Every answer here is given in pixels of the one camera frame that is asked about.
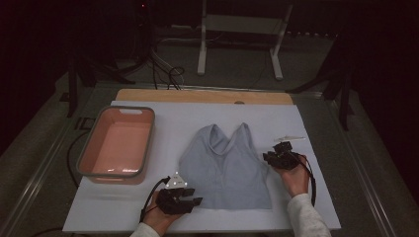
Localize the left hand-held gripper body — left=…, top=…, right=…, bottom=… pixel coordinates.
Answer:
left=155, top=171, right=196, bottom=215

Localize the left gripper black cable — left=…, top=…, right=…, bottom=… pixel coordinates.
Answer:
left=138, top=176, right=172, bottom=224

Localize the black floor cable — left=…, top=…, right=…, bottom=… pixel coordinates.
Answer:
left=66, top=130, right=90, bottom=190

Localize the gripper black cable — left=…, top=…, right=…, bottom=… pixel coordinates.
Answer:
left=294, top=152, right=318, bottom=207
left=138, top=176, right=172, bottom=224

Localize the black floor bracket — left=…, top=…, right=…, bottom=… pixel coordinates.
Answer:
left=74, top=117, right=97, bottom=131

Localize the pink basin with grey rim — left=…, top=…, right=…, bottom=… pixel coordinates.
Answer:
left=76, top=105, right=156, bottom=186

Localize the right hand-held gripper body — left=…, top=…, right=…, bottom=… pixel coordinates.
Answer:
left=266, top=134, right=306, bottom=171

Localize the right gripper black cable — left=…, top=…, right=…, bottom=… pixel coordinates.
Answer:
left=294, top=152, right=318, bottom=207

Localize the black stand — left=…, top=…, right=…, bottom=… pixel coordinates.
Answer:
left=67, top=48, right=136, bottom=119
left=286, top=33, right=356, bottom=131

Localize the person's right hand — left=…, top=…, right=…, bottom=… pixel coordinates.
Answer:
left=273, top=154, right=310, bottom=198

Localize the white metal stand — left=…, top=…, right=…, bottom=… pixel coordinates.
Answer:
left=197, top=0, right=294, bottom=81

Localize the light blue tank top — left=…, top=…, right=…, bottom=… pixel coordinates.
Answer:
left=178, top=122, right=274, bottom=210

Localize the white table cover sheet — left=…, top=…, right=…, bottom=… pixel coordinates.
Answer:
left=62, top=100, right=342, bottom=233

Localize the person's left hand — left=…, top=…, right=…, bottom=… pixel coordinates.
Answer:
left=142, top=192, right=186, bottom=236

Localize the bundle of floor cables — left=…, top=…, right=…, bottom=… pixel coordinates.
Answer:
left=149, top=38, right=186, bottom=91

